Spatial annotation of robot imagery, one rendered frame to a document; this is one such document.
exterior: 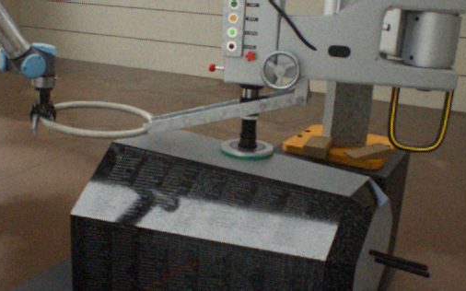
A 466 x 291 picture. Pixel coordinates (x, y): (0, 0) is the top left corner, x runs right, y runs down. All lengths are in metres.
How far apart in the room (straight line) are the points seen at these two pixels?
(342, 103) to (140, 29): 6.96
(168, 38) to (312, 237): 7.49
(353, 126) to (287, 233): 1.00
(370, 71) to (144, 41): 7.52
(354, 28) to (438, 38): 0.30
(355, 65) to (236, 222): 0.72
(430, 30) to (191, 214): 1.09
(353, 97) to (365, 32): 0.71
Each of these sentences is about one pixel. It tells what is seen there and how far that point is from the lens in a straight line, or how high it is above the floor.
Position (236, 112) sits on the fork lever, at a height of 1.04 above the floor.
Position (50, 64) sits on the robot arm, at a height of 1.18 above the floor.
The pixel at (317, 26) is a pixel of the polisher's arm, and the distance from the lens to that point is 2.06.
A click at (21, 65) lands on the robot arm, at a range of 2.08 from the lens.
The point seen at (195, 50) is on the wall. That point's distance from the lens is 8.93.
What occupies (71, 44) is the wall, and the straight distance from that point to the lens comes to 10.27.
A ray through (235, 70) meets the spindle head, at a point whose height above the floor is 1.21.
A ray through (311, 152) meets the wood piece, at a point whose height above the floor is 0.80.
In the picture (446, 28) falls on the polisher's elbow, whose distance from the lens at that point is 2.11.
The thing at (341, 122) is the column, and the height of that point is 0.91.
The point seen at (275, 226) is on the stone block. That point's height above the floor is 0.74.
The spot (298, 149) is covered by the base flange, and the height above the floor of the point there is 0.77.
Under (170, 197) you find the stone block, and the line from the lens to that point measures 2.10.
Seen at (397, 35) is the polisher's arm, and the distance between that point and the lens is 2.24.
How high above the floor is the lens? 1.55
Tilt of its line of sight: 17 degrees down
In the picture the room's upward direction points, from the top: 4 degrees clockwise
